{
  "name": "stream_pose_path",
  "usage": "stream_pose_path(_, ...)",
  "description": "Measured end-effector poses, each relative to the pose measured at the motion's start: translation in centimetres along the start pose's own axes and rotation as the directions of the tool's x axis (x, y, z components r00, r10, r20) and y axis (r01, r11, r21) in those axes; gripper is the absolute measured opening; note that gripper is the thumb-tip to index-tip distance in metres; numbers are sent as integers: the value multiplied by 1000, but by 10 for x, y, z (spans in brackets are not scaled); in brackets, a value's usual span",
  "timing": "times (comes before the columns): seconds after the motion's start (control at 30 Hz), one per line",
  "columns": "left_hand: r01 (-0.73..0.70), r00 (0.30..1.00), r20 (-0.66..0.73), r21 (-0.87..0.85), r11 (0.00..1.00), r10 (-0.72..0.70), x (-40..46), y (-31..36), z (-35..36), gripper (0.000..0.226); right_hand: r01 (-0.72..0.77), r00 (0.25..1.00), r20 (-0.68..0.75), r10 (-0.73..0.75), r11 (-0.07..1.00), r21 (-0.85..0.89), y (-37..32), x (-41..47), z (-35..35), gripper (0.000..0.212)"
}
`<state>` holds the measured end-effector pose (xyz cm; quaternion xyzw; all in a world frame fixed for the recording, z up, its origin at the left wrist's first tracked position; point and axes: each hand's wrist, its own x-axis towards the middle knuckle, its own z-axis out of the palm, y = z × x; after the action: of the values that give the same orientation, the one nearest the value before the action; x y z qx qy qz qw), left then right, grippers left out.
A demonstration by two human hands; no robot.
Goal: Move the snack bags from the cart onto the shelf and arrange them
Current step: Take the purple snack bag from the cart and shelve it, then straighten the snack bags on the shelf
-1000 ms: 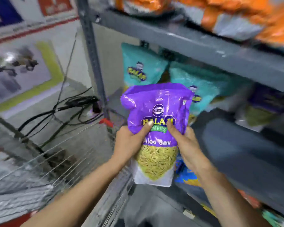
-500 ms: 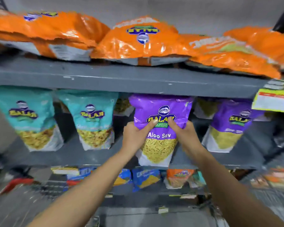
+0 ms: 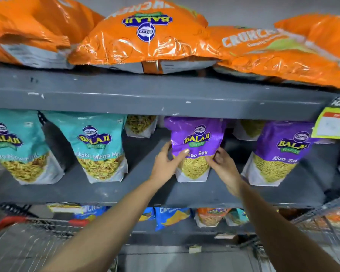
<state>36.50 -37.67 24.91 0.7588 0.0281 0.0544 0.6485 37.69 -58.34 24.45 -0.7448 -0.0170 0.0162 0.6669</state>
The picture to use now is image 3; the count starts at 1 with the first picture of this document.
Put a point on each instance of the yellow shelf label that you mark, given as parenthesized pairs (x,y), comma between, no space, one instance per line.
(63,208)

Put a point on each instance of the small orange snack packet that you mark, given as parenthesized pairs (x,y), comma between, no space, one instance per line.
(211,216)

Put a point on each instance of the person's right forearm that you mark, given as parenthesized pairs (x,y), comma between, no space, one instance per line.
(277,232)

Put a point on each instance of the grey metal shelf unit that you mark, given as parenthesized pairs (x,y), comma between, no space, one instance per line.
(158,94)

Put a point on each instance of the small teal snack packet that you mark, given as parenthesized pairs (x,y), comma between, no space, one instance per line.
(236,216)

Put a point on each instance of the person's left hand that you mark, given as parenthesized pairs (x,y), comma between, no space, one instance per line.
(161,169)

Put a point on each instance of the purple snack packet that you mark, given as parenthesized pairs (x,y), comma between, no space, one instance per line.
(280,155)
(197,135)

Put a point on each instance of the large orange snack bag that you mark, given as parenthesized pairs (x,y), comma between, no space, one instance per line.
(272,59)
(323,33)
(147,39)
(31,25)

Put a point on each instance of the clear-backed snack packet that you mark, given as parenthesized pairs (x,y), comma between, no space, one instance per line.
(138,126)
(250,128)

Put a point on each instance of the small white shelf tag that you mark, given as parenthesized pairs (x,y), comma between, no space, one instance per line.
(195,249)

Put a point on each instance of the blue chips packet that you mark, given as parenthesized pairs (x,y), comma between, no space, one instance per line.
(171,218)
(89,213)
(148,214)

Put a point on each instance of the yellow price tag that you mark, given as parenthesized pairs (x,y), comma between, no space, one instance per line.
(334,124)

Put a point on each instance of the person's right thumb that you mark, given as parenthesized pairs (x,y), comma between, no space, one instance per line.
(212,162)

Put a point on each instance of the person's left thumb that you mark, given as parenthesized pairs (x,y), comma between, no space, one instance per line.
(181,157)

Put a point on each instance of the person's left forearm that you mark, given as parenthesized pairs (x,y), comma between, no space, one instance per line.
(110,232)

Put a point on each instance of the person's right hand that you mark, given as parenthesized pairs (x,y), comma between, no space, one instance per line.
(225,171)

